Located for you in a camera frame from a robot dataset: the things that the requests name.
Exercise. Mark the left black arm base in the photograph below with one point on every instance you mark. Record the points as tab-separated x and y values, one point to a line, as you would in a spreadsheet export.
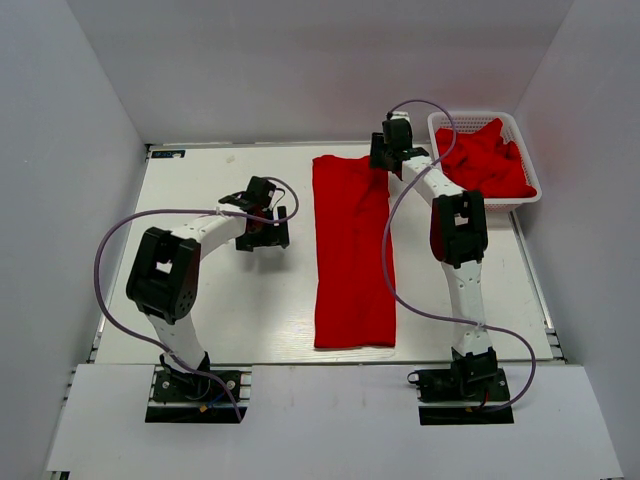
184	398

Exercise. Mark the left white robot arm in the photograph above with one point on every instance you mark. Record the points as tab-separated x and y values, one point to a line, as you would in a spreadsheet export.
163	282

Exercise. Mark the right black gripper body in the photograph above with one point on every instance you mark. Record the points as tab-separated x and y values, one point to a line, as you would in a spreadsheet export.
388	151

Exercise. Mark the red shirts pile in basket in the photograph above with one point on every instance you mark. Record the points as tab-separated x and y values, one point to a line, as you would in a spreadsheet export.
482	160

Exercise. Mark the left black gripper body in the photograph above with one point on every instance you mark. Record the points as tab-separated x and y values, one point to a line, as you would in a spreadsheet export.
267	235

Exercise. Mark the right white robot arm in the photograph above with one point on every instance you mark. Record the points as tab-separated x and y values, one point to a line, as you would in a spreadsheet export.
458	240

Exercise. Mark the white plastic basket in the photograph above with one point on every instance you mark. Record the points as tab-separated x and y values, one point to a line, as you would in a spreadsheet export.
443	132

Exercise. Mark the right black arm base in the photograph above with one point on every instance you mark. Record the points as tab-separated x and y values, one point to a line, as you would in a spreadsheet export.
442	401

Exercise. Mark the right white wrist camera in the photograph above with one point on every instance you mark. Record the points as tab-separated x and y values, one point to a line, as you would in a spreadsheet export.
398	115

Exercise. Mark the blue table label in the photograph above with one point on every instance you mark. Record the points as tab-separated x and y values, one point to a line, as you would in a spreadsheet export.
167	154

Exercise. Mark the red t shirt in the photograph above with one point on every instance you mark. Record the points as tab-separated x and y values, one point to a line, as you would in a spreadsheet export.
354	307

